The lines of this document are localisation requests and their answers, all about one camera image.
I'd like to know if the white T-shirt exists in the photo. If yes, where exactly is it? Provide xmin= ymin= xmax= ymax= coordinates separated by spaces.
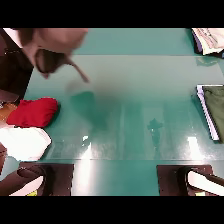
xmin=0 ymin=126 xmax=53 ymax=162

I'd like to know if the person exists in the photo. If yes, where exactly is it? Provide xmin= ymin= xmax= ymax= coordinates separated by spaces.
xmin=0 ymin=27 xmax=91 ymax=102

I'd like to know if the red garment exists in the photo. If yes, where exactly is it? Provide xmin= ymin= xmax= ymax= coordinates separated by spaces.
xmin=5 ymin=96 xmax=61 ymax=129

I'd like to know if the olive green garment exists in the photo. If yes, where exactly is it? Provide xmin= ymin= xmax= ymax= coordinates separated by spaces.
xmin=202 ymin=85 xmax=224 ymax=145

